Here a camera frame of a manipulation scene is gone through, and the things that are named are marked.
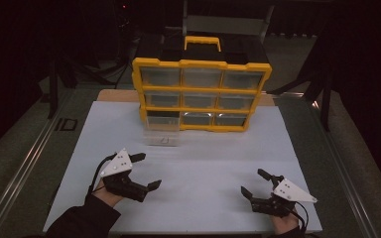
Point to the person's right hand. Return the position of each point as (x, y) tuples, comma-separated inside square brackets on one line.
[(284, 224)]

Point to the black tripod stand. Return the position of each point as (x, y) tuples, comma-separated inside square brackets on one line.
[(325, 99)]

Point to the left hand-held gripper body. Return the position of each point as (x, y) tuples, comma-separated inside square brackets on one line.
[(119, 165)]

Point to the clear plastic organizer drawer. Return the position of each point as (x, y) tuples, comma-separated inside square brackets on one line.
[(162, 132)]

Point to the person's left hand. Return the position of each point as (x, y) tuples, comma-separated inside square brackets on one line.
[(107, 198)]

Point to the white board mat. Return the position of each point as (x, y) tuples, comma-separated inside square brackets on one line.
[(205, 165)]

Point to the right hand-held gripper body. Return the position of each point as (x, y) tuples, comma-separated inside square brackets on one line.
[(292, 192)]

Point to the grid of clear drawers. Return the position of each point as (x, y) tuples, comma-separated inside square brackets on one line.
[(201, 77)]

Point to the yellow black organizer cabinet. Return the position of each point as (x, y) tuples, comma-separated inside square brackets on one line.
[(198, 53)]

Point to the metal floor rail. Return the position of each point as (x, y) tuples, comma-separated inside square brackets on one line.
[(347, 185), (20, 172)]

